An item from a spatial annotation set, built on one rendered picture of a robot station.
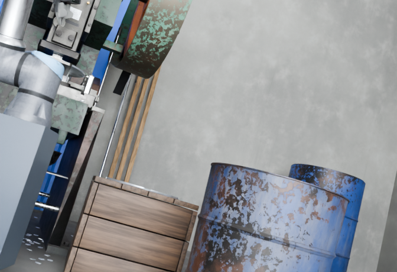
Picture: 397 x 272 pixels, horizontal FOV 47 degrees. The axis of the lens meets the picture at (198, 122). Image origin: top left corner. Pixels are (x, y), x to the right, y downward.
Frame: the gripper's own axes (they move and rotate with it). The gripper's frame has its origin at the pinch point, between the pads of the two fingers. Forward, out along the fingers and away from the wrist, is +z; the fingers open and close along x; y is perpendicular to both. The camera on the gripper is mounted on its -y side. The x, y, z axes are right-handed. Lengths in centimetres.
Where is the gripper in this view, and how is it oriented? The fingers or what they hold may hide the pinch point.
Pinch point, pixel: (59, 21)
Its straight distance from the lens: 208.0
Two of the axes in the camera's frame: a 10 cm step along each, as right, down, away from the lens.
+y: 9.0, 1.9, -4.0
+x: 4.2, -0.5, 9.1
